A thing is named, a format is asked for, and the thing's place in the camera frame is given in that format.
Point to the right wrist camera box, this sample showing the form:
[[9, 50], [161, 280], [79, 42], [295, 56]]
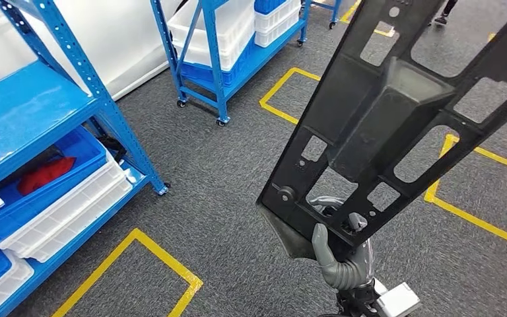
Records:
[[398, 302]]

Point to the white car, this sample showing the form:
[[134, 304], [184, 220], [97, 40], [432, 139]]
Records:
[[126, 43]]

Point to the red cloth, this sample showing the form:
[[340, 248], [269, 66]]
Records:
[[45, 173]]

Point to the black plastic bracket part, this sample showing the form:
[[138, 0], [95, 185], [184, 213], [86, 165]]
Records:
[[376, 118]]

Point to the blue wheeled shelf rack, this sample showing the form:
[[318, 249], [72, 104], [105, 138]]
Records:
[[334, 13], [218, 96]]

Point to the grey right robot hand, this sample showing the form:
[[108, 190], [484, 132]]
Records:
[[349, 275]]

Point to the person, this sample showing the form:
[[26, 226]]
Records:
[[449, 6]]

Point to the blue metal shelf rack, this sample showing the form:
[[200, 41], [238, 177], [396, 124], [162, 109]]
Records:
[[17, 109]]

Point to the white plastic crate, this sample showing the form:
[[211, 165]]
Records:
[[279, 30], [231, 26], [8, 288], [70, 218]]

